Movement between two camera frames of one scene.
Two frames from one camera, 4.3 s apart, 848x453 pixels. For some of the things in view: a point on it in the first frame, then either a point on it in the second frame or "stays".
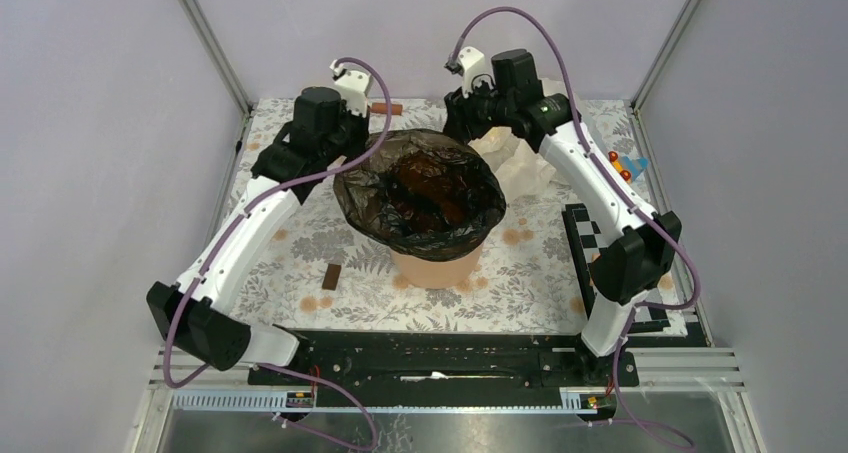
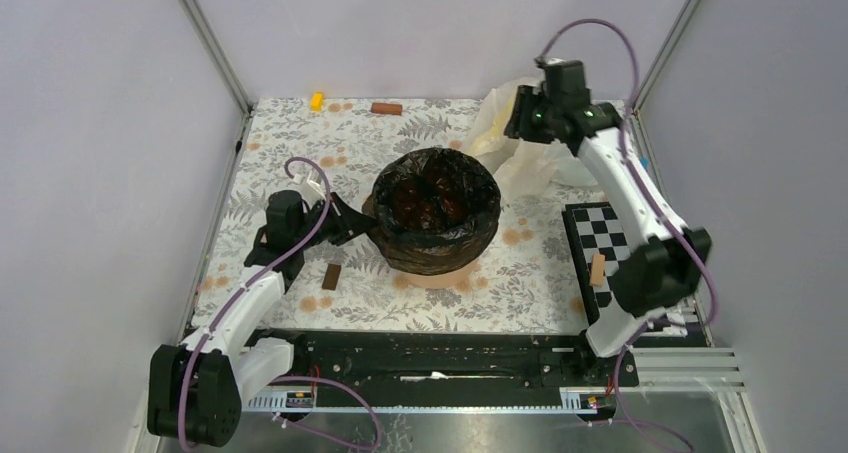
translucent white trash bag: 519,166 stays
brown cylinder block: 396,109 stays
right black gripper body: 481,110 -> 531,115
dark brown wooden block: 331,276 stays
